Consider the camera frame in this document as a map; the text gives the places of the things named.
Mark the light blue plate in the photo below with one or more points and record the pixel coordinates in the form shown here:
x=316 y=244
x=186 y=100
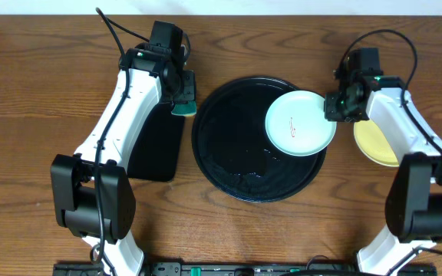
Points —
x=295 y=124

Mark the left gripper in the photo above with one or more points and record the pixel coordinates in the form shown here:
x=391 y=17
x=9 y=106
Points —
x=189 y=94

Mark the green scouring sponge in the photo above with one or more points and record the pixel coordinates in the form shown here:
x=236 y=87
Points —
x=187 y=109

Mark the black round tray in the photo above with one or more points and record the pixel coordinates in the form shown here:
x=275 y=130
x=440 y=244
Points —
x=232 y=149

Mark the black rectangular tray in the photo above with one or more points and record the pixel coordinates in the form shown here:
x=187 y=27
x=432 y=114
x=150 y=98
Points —
x=155 y=153

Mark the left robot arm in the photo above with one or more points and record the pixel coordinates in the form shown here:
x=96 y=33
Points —
x=137 y=137

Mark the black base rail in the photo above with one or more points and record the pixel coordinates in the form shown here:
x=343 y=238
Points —
x=178 y=269

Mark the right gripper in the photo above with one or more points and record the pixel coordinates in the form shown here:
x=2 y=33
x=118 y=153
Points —
x=331 y=113

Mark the yellow plate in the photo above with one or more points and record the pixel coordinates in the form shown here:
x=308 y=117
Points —
x=372 y=142

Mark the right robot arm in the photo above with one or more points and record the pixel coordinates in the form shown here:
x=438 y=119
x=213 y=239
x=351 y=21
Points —
x=413 y=208

